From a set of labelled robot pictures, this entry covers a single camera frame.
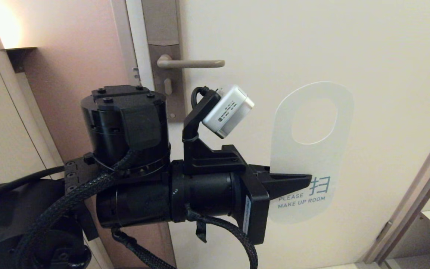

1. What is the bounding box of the white plastic door hanger sign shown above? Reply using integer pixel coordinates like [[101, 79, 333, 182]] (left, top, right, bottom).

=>
[[267, 81, 354, 225]]

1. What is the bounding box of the white room door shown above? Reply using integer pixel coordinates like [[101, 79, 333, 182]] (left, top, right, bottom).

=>
[[125, 0, 430, 269]]

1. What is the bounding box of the brown metal door lock plate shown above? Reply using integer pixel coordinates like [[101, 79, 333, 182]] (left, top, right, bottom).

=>
[[141, 0, 186, 122]]

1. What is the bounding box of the grey metal hinge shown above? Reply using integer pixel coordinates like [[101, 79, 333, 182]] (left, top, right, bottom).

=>
[[376, 222, 393, 241]]

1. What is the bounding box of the grey wardrobe bottom board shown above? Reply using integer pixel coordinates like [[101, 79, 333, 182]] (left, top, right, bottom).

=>
[[386, 253, 430, 269]]

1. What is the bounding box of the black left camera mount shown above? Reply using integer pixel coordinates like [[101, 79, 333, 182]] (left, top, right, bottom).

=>
[[183, 87, 251, 176]]

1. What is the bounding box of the thin black camera cable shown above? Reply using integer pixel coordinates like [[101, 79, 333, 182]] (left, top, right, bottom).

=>
[[185, 213, 259, 269]]

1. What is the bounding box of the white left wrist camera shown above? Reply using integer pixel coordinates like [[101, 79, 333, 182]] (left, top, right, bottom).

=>
[[202, 85, 255, 139]]

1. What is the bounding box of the beige metal door handle lever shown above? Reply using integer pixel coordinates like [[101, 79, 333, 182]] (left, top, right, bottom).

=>
[[157, 54, 225, 69]]

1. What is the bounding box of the grey wardrobe frame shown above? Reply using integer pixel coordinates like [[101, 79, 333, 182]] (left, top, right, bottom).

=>
[[362, 108, 430, 266]]

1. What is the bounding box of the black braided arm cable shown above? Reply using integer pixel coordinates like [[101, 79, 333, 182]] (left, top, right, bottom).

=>
[[13, 149, 138, 269]]

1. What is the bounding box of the dark wall light bracket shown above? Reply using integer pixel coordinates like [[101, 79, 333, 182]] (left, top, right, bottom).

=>
[[0, 46, 37, 72]]

